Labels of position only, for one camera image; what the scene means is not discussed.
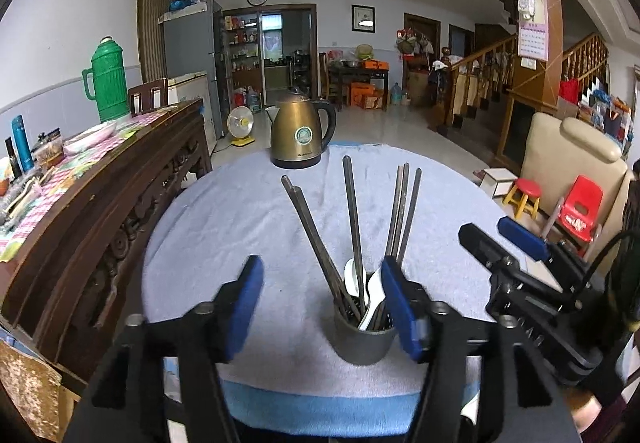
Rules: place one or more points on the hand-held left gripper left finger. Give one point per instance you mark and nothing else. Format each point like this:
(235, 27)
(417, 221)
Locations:
(245, 308)

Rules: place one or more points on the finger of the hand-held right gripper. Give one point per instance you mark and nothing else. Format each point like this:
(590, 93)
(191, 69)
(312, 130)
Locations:
(525, 235)
(487, 248)

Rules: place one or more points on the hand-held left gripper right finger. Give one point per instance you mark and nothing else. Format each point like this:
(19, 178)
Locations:
(400, 308)

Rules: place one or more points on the white plastic spoon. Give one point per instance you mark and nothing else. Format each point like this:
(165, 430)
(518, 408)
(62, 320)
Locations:
(375, 285)
(351, 273)

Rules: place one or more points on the dark metal utensil holder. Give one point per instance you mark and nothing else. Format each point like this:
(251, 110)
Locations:
(362, 345)

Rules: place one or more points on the person's right forearm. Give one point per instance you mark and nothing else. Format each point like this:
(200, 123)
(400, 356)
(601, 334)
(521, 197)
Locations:
(595, 413)

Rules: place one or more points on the red and yellow stool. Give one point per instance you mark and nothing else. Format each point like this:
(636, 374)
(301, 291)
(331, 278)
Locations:
(522, 188)

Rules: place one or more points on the red plastic child chair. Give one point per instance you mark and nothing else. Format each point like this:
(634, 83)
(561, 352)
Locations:
(580, 203)

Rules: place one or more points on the white step stool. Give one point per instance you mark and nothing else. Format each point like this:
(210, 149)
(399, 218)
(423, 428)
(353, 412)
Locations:
(497, 173)

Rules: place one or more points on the grey-blue towel table cloth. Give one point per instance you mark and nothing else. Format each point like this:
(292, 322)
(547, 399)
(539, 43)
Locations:
(240, 213)

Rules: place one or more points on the carved wooden sideboard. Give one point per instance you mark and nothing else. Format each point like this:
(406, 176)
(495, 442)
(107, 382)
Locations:
(100, 223)

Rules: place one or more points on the blue water jug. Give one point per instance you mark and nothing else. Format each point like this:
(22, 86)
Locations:
(253, 100)
(396, 95)

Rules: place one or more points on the yellow floor fan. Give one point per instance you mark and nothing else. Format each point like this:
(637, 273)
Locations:
(241, 123)

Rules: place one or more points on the bronze electric kettle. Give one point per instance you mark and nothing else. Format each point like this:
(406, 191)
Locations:
(295, 128)

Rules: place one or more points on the long wooden stair railing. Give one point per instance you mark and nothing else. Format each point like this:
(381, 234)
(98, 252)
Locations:
(480, 53)

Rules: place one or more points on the short wooden stair railing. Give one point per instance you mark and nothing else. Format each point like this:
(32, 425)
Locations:
(585, 53)

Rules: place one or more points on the orange cardboard box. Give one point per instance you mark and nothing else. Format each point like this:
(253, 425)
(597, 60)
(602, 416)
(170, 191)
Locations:
(367, 95)

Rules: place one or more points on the flat orange box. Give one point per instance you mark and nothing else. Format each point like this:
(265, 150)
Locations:
(375, 65)

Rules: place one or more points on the white chest freezer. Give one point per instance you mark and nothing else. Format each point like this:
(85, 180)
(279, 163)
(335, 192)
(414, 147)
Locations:
(192, 93)

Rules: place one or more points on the pink patterned cloth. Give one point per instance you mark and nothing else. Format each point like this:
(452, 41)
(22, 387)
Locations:
(50, 188)

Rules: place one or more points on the brown mottled board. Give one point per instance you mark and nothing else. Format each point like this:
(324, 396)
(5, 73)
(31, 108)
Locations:
(27, 388)

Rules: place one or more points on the pink shallow bowl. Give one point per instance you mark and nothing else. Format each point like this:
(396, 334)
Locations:
(90, 135)

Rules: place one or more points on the wooden dining chair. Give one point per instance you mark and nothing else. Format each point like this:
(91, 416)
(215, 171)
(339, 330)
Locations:
(325, 78)

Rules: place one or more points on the dark wooden chair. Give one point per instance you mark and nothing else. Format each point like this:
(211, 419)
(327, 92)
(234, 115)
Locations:
(147, 84)

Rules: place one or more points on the kitchen shelf with bottles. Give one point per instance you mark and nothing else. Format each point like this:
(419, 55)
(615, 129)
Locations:
(242, 48)

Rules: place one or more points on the green thermos jug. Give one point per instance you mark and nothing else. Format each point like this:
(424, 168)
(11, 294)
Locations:
(107, 83)

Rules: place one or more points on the grey refrigerator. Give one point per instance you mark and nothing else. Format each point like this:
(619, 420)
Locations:
(190, 43)

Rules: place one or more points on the black bottle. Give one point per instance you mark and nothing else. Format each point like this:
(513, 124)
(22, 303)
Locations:
(12, 158)

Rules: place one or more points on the blue drinking bottle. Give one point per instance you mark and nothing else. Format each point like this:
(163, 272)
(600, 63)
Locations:
(22, 143)

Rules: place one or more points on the brown curtain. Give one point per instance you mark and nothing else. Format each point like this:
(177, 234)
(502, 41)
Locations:
(152, 13)

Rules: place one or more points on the pink wall calendar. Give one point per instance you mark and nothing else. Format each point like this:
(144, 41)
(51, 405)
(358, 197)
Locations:
(533, 38)

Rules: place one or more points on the framed wall picture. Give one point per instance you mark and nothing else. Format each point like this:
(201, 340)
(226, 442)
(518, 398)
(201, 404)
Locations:
(363, 18)

